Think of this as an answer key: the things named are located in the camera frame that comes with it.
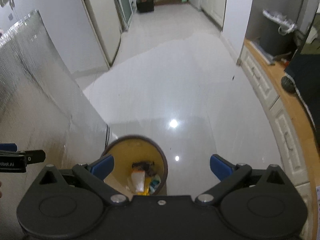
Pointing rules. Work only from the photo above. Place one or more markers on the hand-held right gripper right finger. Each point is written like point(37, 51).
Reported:
point(220, 166)

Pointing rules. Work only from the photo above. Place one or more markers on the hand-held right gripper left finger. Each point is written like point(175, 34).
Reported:
point(102, 166)

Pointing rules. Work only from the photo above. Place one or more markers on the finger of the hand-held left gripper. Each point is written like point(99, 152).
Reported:
point(7, 147)
point(35, 156)

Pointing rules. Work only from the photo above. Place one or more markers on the yellow plastic bin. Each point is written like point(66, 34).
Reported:
point(120, 152)

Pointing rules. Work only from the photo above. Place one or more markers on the white paper cup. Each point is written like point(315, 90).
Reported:
point(138, 180)

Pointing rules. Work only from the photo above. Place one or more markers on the dark brown wrapper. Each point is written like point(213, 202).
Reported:
point(143, 166)

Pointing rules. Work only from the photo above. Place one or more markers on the yellow snack bag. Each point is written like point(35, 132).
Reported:
point(148, 188)

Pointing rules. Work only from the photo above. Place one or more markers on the clear teal plastic wrapper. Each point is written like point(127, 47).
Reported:
point(156, 181)

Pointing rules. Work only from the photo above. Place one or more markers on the grey trash bin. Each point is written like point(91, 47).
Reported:
point(275, 35)

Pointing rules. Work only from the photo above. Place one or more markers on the wooden bench cabinet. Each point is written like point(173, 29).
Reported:
point(280, 110)

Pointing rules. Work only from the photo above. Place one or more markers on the dark round object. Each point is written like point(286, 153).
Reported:
point(288, 83)

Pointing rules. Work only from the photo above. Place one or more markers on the white refrigerator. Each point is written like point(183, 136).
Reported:
point(100, 25)

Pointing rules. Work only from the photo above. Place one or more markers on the white kitchen cabinet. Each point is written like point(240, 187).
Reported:
point(212, 0)

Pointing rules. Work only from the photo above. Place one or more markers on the small black floor bin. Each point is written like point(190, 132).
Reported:
point(145, 5)

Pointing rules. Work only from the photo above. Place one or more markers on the glass sliding door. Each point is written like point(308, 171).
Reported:
point(123, 0)

